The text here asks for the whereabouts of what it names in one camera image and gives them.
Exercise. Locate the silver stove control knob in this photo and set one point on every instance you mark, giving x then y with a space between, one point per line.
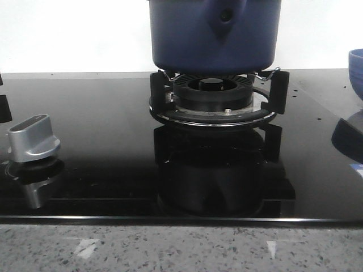
33 139

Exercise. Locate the dark blue cooking pot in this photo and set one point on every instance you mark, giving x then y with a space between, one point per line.
214 37

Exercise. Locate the black pot support grate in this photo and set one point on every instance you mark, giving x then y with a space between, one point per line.
269 99

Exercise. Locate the black glass cooktop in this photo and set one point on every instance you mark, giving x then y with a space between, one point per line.
118 165

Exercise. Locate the blue label sticker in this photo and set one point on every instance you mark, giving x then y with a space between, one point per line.
358 168

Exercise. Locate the black left burner grate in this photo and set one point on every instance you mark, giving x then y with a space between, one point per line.
5 113

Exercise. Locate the light blue plastic bowl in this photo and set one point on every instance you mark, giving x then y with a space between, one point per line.
355 69

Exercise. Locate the black gas burner head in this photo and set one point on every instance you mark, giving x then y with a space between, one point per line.
213 94

